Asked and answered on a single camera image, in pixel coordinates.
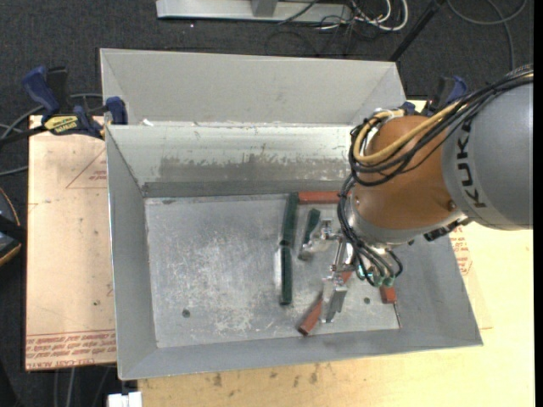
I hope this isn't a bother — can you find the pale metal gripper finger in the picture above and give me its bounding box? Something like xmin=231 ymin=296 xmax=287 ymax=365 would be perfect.
xmin=297 ymin=219 xmax=341 ymax=263
xmin=320 ymin=267 xmax=349 ymax=324

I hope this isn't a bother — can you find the black cylinder on white bracket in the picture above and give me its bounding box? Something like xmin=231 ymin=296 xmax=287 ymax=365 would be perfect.
xmin=423 ymin=220 xmax=467 ymax=243

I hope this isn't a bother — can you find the grey metal bin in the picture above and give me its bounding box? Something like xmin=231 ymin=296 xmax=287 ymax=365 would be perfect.
xmin=99 ymin=47 xmax=484 ymax=382

